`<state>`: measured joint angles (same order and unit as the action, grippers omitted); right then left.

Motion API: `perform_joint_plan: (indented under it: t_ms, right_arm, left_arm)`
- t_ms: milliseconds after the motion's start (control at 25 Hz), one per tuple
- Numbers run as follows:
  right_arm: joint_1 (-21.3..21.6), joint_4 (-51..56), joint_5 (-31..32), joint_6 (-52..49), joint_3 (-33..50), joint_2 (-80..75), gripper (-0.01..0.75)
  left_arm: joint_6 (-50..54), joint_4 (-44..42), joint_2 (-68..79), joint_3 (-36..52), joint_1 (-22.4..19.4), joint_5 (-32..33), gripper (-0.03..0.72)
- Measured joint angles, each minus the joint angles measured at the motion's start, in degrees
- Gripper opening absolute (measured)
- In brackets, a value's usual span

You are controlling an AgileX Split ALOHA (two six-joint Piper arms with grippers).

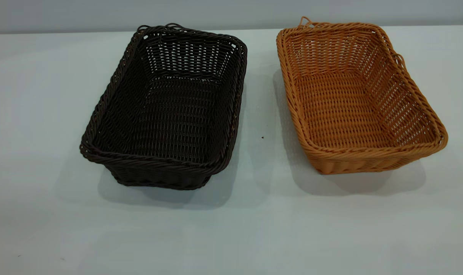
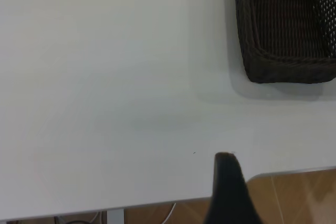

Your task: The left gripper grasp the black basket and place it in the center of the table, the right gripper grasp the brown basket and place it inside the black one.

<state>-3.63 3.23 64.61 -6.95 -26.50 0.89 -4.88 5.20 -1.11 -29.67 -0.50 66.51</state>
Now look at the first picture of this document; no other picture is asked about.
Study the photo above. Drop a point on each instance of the black woven wicker basket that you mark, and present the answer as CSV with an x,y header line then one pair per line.
x,y
178,114

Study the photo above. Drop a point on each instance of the orange woven wicker basket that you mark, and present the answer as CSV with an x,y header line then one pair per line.
x,y
342,110

